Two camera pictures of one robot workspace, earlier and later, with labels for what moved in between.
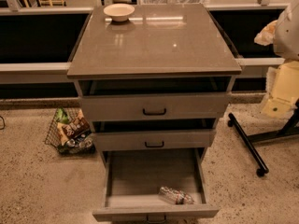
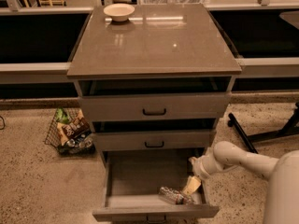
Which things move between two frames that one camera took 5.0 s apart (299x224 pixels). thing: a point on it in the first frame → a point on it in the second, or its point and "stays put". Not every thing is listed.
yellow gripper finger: [266, 35] → [192, 184]
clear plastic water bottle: [175, 196] stays put
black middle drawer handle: [155, 146] stays put
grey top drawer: [155, 100] stays put
